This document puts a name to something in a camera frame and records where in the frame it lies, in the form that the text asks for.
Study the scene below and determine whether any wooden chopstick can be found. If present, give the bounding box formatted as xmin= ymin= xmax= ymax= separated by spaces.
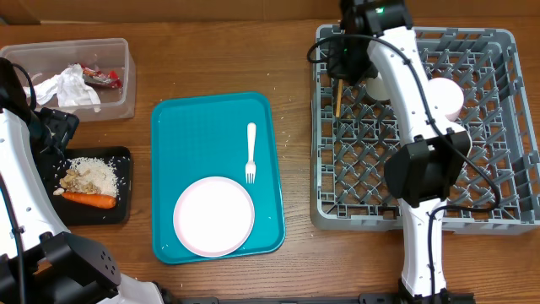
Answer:
xmin=335 ymin=79 xmax=343 ymax=119

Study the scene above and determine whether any white paper cup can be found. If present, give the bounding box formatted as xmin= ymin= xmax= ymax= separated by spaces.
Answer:
xmin=365 ymin=73 xmax=389 ymax=101

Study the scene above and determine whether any white napkin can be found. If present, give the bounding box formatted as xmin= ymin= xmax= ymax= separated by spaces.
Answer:
xmin=33 ymin=64 xmax=100 ymax=107

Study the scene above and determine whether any red snack wrapper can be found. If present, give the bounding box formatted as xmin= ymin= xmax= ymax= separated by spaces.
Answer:
xmin=82 ymin=65 xmax=122 ymax=89

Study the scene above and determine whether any orange carrot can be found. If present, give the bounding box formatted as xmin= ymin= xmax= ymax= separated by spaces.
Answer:
xmin=61 ymin=193 xmax=116 ymax=209

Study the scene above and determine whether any pink bowl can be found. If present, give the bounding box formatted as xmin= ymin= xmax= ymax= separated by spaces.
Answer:
xmin=429 ymin=78 xmax=465 ymax=122

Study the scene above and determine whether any white bowl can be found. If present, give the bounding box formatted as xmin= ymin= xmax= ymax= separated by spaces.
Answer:
xmin=445 ymin=122 xmax=472 ymax=144

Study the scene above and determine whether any white plastic spoon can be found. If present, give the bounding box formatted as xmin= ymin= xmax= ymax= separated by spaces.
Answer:
xmin=245 ymin=122 xmax=257 ymax=184

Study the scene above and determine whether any pink round plate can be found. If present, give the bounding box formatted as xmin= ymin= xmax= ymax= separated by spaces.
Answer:
xmin=173 ymin=176 xmax=255 ymax=258

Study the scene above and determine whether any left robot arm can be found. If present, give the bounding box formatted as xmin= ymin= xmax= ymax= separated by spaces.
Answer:
xmin=1 ymin=59 xmax=176 ymax=303

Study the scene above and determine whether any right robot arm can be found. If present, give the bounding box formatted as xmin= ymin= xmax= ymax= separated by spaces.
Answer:
xmin=329 ymin=1 xmax=472 ymax=303

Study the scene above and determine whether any grey dishwasher rack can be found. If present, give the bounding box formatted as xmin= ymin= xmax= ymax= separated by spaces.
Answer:
xmin=310 ymin=27 xmax=539 ymax=235

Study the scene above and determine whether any food scraps pile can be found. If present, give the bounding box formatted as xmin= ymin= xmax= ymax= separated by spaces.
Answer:
xmin=53 ymin=169 xmax=101 ymax=196

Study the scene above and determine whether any white rice pile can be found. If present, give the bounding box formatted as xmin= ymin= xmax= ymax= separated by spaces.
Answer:
xmin=69 ymin=157 xmax=118 ymax=198

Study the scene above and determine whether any clear plastic bin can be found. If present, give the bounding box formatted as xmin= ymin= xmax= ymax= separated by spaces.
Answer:
xmin=1 ymin=38 xmax=137 ymax=122

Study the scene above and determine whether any black plastic tray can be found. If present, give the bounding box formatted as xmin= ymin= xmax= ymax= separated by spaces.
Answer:
xmin=37 ymin=146 xmax=133 ymax=226

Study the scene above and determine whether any teal plastic tray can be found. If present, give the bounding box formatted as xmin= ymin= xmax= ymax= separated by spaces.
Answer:
xmin=151 ymin=92 xmax=286 ymax=264

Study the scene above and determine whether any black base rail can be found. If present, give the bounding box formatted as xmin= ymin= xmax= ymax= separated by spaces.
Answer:
xmin=172 ymin=291 xmax=477 ymax=304

